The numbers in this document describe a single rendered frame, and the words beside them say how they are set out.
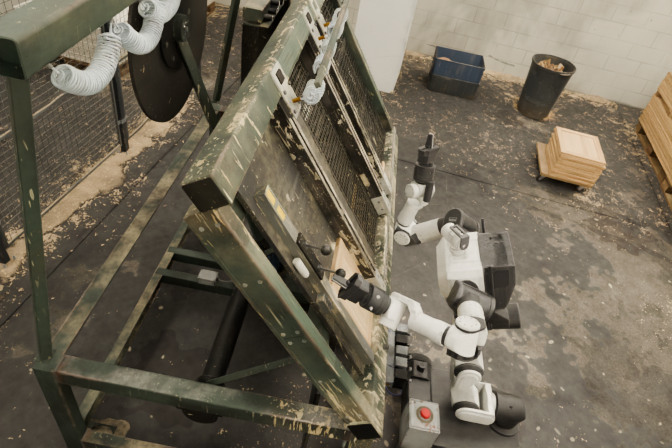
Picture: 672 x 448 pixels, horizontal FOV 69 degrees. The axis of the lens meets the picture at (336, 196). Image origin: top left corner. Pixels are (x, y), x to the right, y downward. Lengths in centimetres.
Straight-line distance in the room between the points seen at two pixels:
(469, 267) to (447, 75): 447
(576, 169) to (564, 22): 257
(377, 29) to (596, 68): 316
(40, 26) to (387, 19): 471
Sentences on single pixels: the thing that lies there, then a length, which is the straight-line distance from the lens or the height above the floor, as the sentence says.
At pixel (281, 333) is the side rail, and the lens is 164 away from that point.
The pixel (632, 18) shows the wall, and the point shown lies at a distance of 738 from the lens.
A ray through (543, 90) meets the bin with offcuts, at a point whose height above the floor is 38.
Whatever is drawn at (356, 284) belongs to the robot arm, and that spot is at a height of 146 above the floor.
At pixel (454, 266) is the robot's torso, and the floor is 133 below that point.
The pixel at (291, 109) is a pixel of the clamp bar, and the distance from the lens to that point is 176.
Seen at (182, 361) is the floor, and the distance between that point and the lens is 318.
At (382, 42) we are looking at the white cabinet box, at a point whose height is 58.
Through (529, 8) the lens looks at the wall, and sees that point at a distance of 713.
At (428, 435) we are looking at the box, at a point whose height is 89.
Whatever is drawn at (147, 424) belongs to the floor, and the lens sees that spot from 302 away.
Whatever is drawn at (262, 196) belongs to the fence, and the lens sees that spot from 156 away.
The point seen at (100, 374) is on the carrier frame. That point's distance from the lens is 228.
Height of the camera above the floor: 271
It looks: 39 degrees down
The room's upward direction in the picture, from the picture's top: 11 degrees clockwise
